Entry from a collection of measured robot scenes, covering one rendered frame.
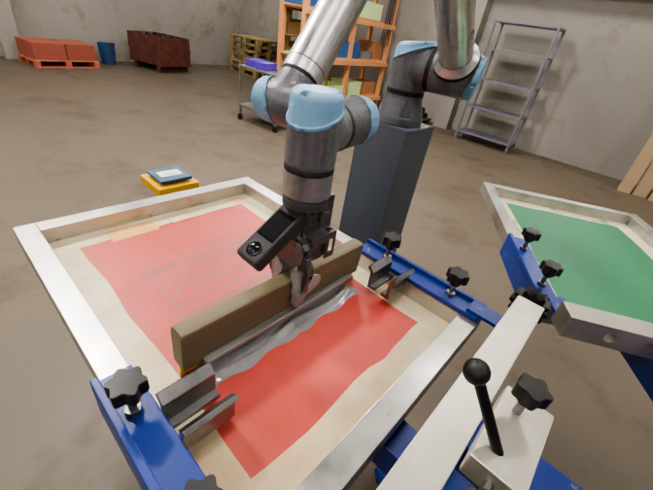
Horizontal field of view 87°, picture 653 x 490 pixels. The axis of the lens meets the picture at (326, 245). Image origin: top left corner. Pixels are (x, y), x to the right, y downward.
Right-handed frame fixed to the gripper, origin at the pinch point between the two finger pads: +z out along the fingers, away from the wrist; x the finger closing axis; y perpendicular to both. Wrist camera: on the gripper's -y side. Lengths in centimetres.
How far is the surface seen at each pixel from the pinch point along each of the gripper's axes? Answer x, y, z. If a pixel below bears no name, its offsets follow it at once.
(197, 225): 38.2, 4.0, 5.1
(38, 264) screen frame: 35.2, -28.8, 1.4
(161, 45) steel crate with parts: 798, 350, 49
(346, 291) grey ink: -3.0, 15.1, 4.6
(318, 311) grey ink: -3.5, 5.8, 4.6
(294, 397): -13.8, -9.7, 4.9
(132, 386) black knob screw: -5.0, -27.7, -5.7
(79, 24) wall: 944, 243, 37
